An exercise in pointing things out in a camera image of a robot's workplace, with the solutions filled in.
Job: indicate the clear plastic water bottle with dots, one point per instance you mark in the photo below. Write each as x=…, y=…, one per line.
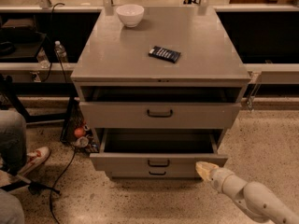
x=61, y=52

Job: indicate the grey drawer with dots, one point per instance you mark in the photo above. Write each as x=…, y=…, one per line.
x=159, y=115
x=156, y=150
x=150, y=174

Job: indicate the white ceramic bowl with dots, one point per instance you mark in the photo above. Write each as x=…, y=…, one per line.
x=130, y=15

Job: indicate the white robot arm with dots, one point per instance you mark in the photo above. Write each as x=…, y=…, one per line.
x=254, y=199

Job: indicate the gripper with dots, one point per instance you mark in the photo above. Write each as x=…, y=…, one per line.
x=219, y=177

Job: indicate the black crate of items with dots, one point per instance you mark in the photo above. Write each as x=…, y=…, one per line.
x=76, y=131

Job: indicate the grey drawer cabinet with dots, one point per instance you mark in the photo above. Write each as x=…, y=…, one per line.
x=115, y=65

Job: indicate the dark blue snack packet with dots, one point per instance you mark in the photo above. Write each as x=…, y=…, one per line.
x=164, y=54

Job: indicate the grey top drawer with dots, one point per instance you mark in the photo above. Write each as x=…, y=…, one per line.
x=159, y=115

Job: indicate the person knee in jeans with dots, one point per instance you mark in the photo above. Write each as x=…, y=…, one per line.
x=11, y=211

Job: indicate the white orange sneaker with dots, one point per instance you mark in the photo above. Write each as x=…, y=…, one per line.
x=34, y=159

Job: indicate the person leg in jeans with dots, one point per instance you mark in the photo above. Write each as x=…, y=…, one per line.
x=12, y=140

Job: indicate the black side table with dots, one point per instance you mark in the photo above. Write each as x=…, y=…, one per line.
x=21, y=75

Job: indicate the grey bottom drawer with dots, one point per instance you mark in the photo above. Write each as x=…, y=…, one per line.
x=150, y=174

